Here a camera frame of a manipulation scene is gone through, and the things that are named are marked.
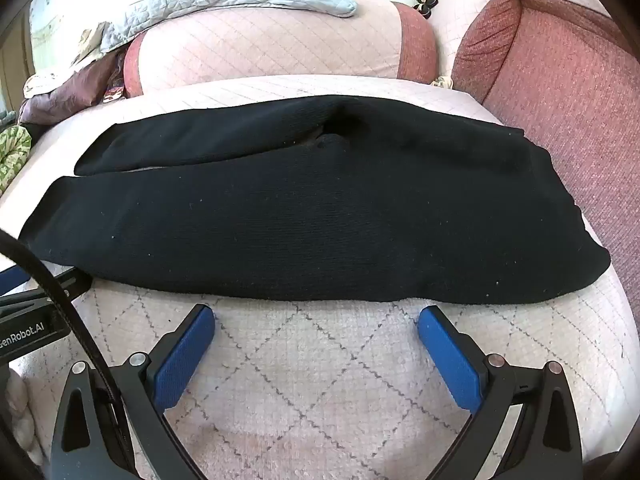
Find white lumpy cloth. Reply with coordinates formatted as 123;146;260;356
0;365;46;466

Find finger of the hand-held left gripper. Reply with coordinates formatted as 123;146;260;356
0;265;91;308

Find pink quilted backrest cushion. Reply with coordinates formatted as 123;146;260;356
122;0;441;98

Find purple cloth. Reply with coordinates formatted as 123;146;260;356
20;52;128;126

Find small white cloth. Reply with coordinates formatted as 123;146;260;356
24;72;66;98

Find black pants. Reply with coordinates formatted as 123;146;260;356
19;94;612;306

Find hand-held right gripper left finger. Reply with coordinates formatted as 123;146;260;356
50;304;216;480

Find black cable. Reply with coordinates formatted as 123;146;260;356
0;230;126;411

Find green patterned cloth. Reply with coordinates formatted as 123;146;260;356
0;125;32;196

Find pale quilted sofa seat cover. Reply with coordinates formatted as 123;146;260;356
0;74;640;480

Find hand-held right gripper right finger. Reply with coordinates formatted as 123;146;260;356
417;305;583;480

